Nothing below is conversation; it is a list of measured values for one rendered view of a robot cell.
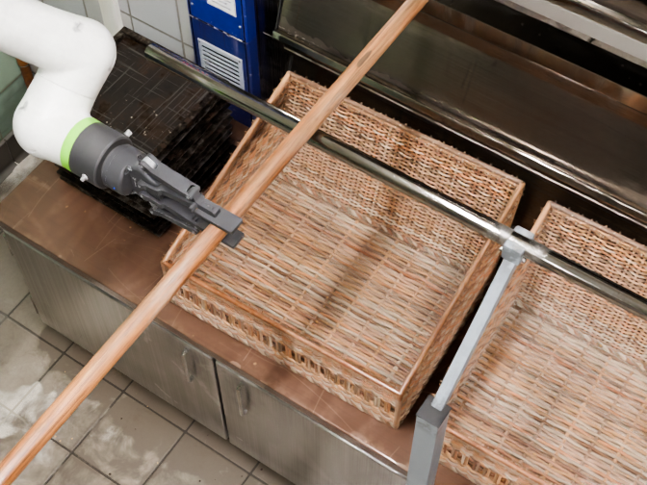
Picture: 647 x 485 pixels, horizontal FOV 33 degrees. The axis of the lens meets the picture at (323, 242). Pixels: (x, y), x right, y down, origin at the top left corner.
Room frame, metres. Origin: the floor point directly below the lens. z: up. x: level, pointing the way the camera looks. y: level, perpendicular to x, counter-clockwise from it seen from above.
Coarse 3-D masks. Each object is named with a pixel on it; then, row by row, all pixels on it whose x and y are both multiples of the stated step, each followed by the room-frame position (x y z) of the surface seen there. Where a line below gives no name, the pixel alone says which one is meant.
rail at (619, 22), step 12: (552, 0) 1.17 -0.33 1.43; (564, 0) 1.16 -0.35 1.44; (576, 0) 1.16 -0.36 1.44; (588, 0) 1.16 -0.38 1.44; (576, 12) 1.15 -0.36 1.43; (588, 12) 1.14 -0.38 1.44; (600, 12) 1.14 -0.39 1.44; (612, 12) 1.14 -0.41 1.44; (612, 24) 1.12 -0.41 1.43; (624, 24) 1.11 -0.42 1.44; (636, 24) 1.11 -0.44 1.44; (636, 36) 1.10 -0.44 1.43
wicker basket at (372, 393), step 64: (256, 128) 1.45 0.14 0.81; (320, 128) 1.49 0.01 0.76; (384, 128) 1.43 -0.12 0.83; (320, 192) 1.45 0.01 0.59; (384, 192) 1.38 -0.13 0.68; (512, 192) 1.28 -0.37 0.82; (256, 256) 1.28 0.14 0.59; (384, 256) 1.28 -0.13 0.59; (448, 256) 1.27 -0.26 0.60; (256, 320) 1.05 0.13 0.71; (320, 320) 1.12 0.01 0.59; (384, 320) 1.12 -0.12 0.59; (448, 320) 1.04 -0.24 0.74; (320, 384) 0.98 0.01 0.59; (384, 384) 0.91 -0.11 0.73
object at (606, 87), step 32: (448, 0) 1.43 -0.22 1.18; (480, 0) 1.43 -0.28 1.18; (480, 32) 1.38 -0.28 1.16; (512, 32) 1.36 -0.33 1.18; (544, 32) 1.36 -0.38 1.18; (544, 64) 1.31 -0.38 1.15; (576, 64) 1.28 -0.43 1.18; (608, 64) 1.28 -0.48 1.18; (608, 96) 1.24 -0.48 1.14; (640, 96) 1.21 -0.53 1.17
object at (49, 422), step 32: (416, 0) 1.40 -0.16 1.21; (384, 32) 1.33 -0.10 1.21; (352, 64) 1.26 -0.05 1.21; (288, 160) 1.07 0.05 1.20; (256, 192) 1.00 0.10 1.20; (192, 256) 0.88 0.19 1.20; (160, 288) 0.83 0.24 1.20; (128, 320) 0.77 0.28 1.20; (96, 352) 0.73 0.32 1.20; (96, 384) 0.68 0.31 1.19; (64, 416) 0.63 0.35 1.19; (32, 448) 0.58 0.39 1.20; (0, 480) 0.54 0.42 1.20
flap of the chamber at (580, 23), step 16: (512, 0) 1.20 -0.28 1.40; (528, 0) 1.19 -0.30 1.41; (544, 0) 1.18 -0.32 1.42; (592, 0) 1.19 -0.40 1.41; (608, 0) 1.19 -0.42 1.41; (624, 0) 1.20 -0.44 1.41; (640, 0) 1.20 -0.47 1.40; (560, 16) 1.16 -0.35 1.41; (576, 16) 1.15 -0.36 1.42; (640, 16) 1.16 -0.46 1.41; (592, 32) 1.13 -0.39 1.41; (608, 32) 1.12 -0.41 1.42; (624, 48) 1.10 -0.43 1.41; (640, 48) 1.09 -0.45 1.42
